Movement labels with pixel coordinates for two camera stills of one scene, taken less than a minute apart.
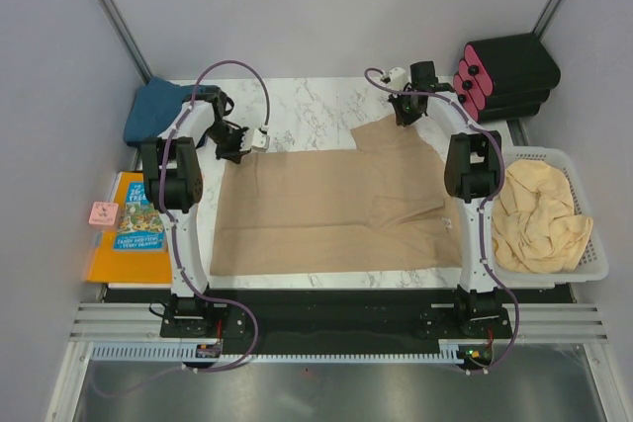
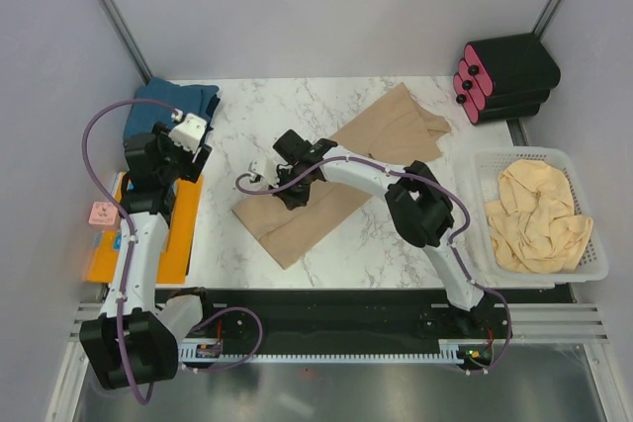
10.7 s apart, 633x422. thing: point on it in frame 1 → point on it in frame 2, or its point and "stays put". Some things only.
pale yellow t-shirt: [535, 228] stays put
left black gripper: [235, 154] → [191, 170]
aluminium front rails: [529, 321] stays put
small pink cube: [103, 212] stays put
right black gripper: [402, 119] → [292, 200]
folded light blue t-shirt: [155, 107] stays put
